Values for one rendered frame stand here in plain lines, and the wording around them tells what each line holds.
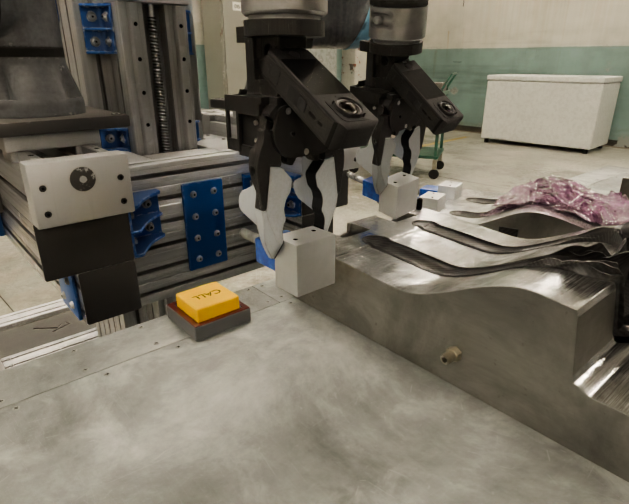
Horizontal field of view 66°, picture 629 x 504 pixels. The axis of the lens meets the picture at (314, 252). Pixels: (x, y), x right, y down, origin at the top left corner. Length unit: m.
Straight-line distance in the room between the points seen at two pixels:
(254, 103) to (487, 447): 0.37
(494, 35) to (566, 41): 1.08
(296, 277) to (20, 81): 0.55
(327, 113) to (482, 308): 0.24
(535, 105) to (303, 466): 7.09
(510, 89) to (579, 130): 1.08
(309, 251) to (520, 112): 7.06
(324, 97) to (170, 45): 0.70
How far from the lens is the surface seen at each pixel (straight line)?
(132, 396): 0.54
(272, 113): 0.43
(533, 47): 8.35
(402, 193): 0.74
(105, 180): 0.76
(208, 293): 0.64
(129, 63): 1.04
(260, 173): 0.43
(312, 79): 0.42
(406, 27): 0.68
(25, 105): 0.86
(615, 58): 7.99
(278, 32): 0.43
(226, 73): 6.30
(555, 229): 0.84
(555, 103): 7.29
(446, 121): 0.65
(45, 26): 0.88
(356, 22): 1.11
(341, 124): 0.37
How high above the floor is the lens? 1.12
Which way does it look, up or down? 22 degrees down
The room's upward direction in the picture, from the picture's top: straight up
